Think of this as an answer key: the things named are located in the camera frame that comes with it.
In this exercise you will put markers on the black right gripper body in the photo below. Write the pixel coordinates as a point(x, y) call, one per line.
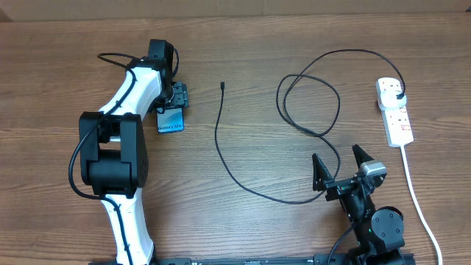
point(338, 189)

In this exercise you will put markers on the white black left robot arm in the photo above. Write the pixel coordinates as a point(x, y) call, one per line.
point(112, 152)

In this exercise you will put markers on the white power strip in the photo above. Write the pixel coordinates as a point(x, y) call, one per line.
point(396, 121)

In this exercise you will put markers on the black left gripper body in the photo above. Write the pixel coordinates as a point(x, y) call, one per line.
point(177, 98)

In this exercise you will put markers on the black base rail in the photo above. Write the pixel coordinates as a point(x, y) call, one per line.
point(254, 260)

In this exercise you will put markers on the white charger plug adapter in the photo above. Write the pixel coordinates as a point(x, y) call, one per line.
point(389, 100)

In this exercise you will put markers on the Samsung Galaxy smartphone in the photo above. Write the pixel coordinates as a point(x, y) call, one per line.
point(170, 121)

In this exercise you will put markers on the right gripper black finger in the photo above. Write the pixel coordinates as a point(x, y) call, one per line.
point(321, 174)
point(362, 159)

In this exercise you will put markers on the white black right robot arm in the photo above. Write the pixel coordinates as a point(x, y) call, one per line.
point(375, 235)

